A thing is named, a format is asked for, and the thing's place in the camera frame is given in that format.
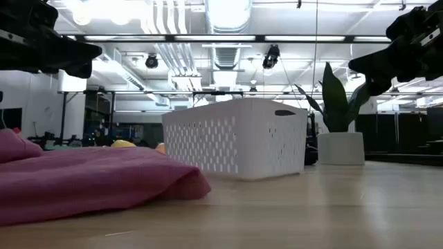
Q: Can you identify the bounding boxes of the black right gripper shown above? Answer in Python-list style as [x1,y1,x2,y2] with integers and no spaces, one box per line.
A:
[347,0,443,98]

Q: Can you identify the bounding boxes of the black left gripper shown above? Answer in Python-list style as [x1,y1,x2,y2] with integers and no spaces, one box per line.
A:
[0,0,103,80]

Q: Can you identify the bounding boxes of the yellow toy lemon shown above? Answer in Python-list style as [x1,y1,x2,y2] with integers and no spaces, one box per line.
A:
[110,139,137,149]

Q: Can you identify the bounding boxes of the white perforated plastic basket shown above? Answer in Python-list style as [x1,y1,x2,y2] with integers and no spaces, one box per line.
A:
[161,97,309,182]

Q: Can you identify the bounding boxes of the green snake plant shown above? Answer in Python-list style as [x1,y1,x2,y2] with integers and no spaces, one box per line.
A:
[294,62,373,133]

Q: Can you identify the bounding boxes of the black partition panels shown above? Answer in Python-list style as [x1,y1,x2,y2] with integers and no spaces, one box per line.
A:
[355,107,443,155]

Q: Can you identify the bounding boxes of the black ceiling spotlight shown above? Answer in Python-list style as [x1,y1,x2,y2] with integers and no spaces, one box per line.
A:
[262,44,281,70]
[145,53,159,69]

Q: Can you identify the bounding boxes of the black background robot equipment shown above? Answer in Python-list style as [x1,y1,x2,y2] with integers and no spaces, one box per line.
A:
[26,131,84,150]

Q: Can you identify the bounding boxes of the white planter pot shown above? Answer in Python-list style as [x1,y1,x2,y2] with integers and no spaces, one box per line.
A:
[316,131,365,166]

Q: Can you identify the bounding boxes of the black monitor screen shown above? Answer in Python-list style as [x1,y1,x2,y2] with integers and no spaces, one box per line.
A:
[0,107,23,131]

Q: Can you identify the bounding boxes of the pink cloth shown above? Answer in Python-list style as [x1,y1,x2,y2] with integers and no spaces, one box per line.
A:
[0,128,212,228]

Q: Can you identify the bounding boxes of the black overhead light bar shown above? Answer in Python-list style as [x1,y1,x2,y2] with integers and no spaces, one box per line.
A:
[65,33,392,44]

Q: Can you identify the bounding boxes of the black metal rack frame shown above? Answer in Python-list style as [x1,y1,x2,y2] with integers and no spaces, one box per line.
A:
[57,89,117,148]

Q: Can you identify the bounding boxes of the thin hanging cable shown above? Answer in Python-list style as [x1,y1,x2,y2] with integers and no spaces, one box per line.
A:
[310,0,319,104]

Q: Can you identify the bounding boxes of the silver ventilation duct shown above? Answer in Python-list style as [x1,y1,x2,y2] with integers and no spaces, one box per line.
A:
[204,0,253,70]

